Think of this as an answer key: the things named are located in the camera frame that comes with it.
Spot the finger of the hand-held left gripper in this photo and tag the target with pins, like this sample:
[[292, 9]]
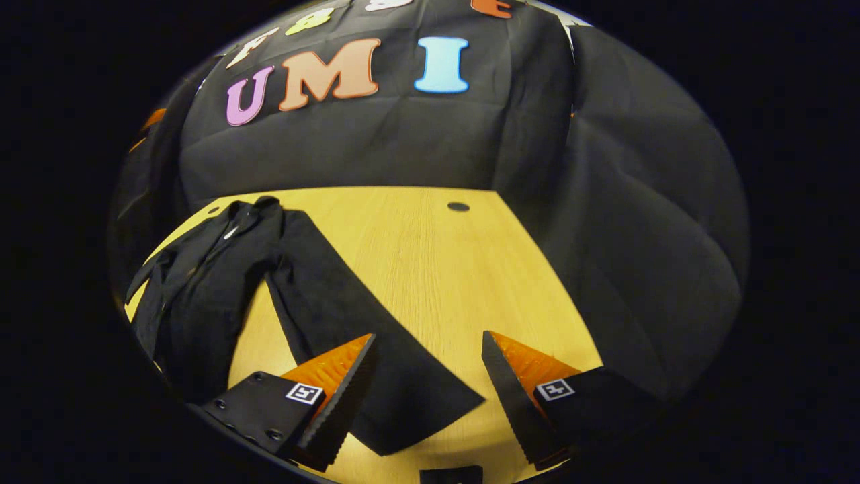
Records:
[[154, 119]]

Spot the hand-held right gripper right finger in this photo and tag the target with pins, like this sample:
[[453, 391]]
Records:
[[517, 410]]

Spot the black buttoned cardigan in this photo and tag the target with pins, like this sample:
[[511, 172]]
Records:
[[201, 302]]

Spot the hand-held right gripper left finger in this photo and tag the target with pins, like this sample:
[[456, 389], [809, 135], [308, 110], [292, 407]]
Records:
[[339, 417]]

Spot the black backdrop cloth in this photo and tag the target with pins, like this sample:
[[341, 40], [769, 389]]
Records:
[[403, 134]]

